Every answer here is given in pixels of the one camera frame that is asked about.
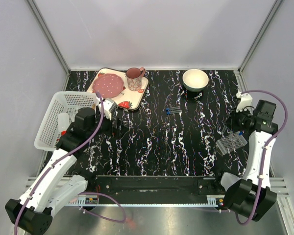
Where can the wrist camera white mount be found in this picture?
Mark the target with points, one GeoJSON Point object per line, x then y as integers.
{"type": "Point", "coordinates": [245, 99]}
{"type": "Point", "coordinates": [109, 108]}

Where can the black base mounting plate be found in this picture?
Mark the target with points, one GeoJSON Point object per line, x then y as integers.
{"type": "Point", "coordinates": [158, 190]}

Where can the pink patterned mug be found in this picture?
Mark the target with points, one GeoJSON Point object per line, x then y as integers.
{"type": "Point", "coordinates": [134, 78]}

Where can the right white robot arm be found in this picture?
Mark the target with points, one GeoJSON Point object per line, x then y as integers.
{"type": "Point", "coordinates": [250, 195]}

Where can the pink polka dot plate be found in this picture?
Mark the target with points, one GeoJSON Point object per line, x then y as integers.
{"type": "Point", "coordinates": [109, 85]}

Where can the clear test tube rack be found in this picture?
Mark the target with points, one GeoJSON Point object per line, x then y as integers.
{"type": "Point", "coordinates": [230, 143]}

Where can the white wash bottle red cap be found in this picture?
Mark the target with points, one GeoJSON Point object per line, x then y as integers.
{"type": "Point", "coordinates": [63, 123]}

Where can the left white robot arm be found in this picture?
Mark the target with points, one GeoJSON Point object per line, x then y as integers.
{"type": "Point", "coordinates": [34, 211]}

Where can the white plastic perforated basket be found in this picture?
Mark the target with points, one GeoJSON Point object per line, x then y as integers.
{"type": "Point", "coordinates": [62, 102]}

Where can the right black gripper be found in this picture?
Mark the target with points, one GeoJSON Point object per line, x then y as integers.
{"type": "Point", "coordinates": [233, 116]}

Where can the strawberry pattern square tray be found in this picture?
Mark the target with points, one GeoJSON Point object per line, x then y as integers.
{"type": "Point", "coordinates": [127, 99]}

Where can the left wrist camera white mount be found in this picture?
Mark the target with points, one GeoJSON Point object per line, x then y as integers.
{"type": "Point", "coordinates": [109, 108]}

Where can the white ceramic bowl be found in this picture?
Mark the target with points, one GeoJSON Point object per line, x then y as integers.
{"type": "Point", "coordinates": [195, 80]}

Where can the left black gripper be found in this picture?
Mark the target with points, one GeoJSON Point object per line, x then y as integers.
{"type": "Point", "coordinates": [115, 131]}

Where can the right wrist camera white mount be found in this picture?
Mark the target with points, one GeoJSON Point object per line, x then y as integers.
{"type": "Point", "coordinates": [245, 99]}

